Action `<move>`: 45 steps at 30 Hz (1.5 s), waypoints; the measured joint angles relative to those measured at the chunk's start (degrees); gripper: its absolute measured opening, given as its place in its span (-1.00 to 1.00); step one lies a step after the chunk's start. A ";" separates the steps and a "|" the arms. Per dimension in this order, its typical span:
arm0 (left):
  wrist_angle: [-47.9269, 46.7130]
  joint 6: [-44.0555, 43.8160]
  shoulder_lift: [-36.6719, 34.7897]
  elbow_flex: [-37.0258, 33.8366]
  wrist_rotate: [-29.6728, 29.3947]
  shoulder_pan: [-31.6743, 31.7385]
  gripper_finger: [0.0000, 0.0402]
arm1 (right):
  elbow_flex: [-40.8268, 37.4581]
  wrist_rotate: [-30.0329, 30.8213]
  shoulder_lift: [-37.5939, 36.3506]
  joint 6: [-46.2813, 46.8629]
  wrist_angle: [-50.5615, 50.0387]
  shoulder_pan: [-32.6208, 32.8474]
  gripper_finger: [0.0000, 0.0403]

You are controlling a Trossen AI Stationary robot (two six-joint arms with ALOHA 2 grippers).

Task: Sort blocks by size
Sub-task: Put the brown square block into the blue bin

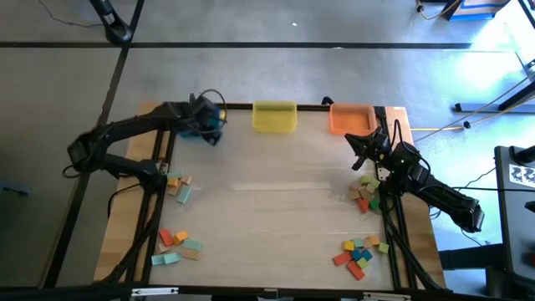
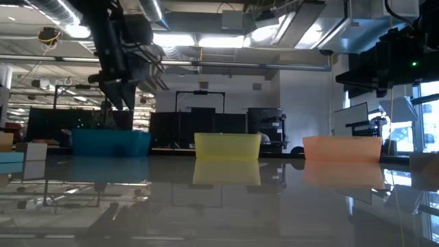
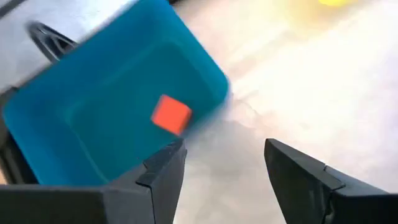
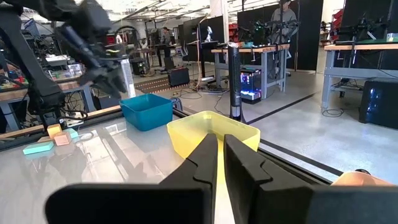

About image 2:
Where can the blue plastic bin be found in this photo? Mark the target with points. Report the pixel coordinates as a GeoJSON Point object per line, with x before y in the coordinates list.
{"type": "Point", "coordinates": [109, 142]}

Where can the white board panel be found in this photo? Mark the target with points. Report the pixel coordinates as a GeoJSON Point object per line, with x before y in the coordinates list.
{"type": "Point", "coordinates": [350, 118]}

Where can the black desk device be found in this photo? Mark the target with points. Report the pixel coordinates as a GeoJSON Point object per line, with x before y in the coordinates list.
{"type": "Point", "coordinates": [367, 130]}

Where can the yellow plastic bin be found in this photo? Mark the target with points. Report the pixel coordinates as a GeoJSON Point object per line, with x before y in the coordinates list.
{"type": "Point", "coordinates": [226, 145]}

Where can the black partition panels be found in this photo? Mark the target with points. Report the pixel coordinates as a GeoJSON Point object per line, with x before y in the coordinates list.
{"type": "Point", "coordinates": [51, 123]}

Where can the black partition with monitor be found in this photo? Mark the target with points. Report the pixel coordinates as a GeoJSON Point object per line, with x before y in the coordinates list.
{"type": "Point", "coordinates": [164, 130]}

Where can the grey ceiling box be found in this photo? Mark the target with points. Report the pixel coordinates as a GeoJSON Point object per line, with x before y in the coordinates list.
{"type": "Point", "coordinates": [232, 20]}

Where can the small corrugated silver duct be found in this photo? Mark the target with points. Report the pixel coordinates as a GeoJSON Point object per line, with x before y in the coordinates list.
{"type": "Point", "coordinates": [152, 10]}

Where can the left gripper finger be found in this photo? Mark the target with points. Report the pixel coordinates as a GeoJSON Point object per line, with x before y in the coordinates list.
{"type": "Point", "coordinates": [129, 97]}
{"type": "Point", "coordinates": [115, 94]}

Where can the grey wall vent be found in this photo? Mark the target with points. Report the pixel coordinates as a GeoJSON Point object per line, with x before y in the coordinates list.
{"type": "Point", "coordinates": [203, 85]}
{"type": "Point", "coordinates": [257, 86]}

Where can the bright ceiling light panel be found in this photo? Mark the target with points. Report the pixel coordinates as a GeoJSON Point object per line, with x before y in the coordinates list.
{"type": "Point", "coordinates": [219, 42]}

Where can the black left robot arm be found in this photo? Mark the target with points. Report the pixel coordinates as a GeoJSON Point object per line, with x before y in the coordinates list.
{"type": "Point", "coordinates": [99, 20]}

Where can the grey tilted panel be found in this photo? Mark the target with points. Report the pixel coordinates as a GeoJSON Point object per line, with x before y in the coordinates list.
{"type": "Point", "coordinates": [399, 109]}

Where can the long horizontal ceiling pipe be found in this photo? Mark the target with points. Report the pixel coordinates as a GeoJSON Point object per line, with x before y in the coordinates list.
{"type": "Point", "coordinates": [240, 64]}

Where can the large corrugated silver duct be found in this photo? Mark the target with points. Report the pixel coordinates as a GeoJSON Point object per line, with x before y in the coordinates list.
{"type": "Point", "coordinates": [58, 10]}

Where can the red box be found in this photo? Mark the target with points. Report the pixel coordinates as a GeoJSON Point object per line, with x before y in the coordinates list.
{"type": "Point", "coordinates": [13, 127]}

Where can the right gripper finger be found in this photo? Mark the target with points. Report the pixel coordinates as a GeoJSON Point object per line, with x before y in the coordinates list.
{"type": "Point", "coordinates": [370, 88]}
{"type": "Point", "coordinates": [360, 77]}

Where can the orange plastic bin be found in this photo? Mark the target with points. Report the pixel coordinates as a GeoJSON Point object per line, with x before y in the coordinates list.
{"type": "Point", "coordinates": [343, 148]}

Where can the tan block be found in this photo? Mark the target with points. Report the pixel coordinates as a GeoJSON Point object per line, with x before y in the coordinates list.
{"type": "Point", "coordinates": [425, 161]}

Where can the large teal block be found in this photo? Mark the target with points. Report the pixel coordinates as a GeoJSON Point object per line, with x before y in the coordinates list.
{"type": "Point", "coordinates": [10, 157]}

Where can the rectangular metal ceiling duct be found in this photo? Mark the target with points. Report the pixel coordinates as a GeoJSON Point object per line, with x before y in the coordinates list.
{"type": "Point", "coordinates": [308, 24]}

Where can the small orange cube block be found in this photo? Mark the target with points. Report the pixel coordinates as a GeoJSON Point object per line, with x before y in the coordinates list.
{"type": "Point", "coordinates": [5, 141]}

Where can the small orange tray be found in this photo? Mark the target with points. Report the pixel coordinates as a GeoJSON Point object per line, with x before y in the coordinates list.
{"type": "Point", "coordinates": [41, 140]}

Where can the black equipment cart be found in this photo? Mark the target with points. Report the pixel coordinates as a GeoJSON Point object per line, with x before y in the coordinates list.
{"type": "Point", "coordinates": [267, 116]}

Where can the person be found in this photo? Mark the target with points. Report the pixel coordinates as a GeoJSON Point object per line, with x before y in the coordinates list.
{"type": "Point", "coordinates": [103, 118]}

